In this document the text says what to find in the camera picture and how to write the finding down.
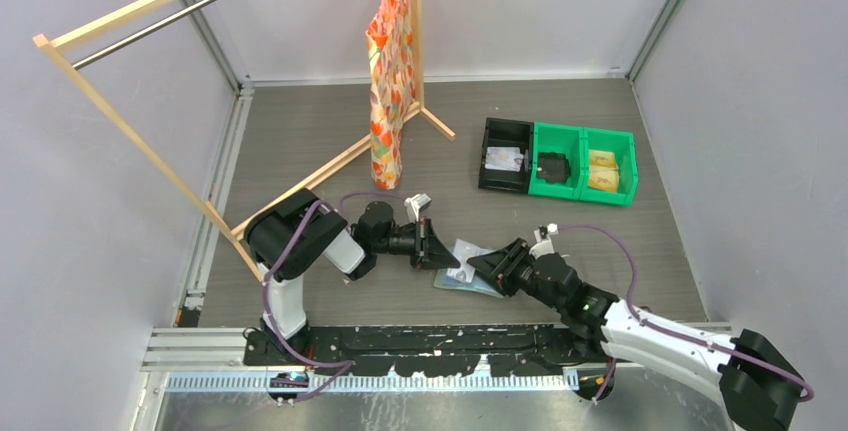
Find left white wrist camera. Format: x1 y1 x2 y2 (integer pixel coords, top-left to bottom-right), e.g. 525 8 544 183
404 193 432 222

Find green bin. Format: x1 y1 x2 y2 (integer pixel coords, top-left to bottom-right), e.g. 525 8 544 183
580 127 640 207
528 122 587 200

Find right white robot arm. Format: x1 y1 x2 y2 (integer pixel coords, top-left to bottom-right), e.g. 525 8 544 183
467 239 809 430

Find green bin right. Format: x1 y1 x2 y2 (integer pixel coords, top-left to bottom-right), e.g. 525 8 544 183
580 127 640 207

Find black cards in bin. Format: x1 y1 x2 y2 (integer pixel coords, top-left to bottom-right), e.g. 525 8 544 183
536 152 571 184

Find orange floral hanging cloth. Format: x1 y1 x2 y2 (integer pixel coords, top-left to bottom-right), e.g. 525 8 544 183
365 0 416 190

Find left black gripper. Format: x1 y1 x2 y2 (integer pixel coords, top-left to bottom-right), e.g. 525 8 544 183
373 215 460 269

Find white credit card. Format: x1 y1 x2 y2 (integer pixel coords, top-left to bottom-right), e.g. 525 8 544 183
448 239 492 281

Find black storage bin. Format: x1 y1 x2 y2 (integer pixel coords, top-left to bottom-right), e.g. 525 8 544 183
478 117 534 194

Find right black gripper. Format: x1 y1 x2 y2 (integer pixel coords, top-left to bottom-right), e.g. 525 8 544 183
468 238 565 313

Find white cards in bin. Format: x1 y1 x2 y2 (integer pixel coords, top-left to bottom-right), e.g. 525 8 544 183
484 147 525 172

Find green bin middle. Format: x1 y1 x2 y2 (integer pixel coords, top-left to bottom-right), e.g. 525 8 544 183
528 122 587 200

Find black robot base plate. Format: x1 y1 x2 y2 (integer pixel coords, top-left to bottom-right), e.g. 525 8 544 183
241 324 617 385

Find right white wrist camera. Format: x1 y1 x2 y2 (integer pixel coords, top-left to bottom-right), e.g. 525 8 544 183
529 223 559 259

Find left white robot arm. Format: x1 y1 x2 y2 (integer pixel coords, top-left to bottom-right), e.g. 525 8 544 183
244 189 460 365

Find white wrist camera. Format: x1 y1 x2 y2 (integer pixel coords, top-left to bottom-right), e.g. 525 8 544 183
529 223 559 259
404 193 432 222

